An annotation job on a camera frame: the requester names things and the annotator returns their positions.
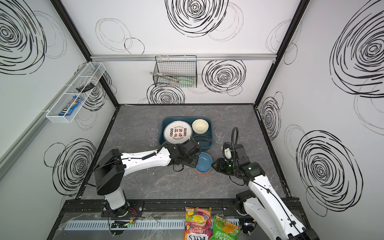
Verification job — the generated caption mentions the green snack bag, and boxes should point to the green snack bag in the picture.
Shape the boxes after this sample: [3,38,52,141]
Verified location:
[210,215,240,240]

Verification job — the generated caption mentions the green item in basket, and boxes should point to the green item in basket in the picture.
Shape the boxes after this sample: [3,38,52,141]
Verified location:
[178,77,195,87]

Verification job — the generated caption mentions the blue bowl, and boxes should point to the blue bowl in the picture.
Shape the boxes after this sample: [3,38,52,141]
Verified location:
[195,153,213,172]

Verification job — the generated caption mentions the cream bowl teal outside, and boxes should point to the cream bowl teal outside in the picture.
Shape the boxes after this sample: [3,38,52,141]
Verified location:
[192,119,210,134]

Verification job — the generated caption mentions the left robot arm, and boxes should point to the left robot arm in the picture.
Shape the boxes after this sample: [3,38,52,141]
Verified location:
[92,139,201,211]

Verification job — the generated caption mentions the white slotted cable duct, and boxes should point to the white slotted cable duct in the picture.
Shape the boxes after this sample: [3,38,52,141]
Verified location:
[64,220,186,231]

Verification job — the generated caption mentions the black wire basket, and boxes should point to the black wire basket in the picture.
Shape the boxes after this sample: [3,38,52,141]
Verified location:
[150,55,198,88]

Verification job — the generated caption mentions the orange bowl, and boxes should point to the orange bowl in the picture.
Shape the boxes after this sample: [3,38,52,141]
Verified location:
[195,169,212,175]

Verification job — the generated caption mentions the white plate red characters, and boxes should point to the white plate red characters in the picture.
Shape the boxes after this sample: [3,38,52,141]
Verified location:
[163,121,193,144]

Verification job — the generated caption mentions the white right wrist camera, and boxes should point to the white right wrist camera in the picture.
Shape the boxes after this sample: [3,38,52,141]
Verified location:
[223,148,233,161]

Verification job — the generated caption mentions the white wire shelf basket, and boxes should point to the white wire shelf basket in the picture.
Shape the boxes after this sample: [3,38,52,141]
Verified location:
[46,62,106,124]

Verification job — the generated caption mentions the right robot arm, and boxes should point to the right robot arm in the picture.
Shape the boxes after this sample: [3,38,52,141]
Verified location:
[212,143,319,240]

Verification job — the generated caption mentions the pink fruit candy bag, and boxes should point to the pink fruit candy bag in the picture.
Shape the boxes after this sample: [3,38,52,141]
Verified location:
[184,207,212,240]

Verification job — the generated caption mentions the blue candy packet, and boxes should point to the blue candy packet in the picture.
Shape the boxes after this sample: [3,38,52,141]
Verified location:
[59,96,83,116]

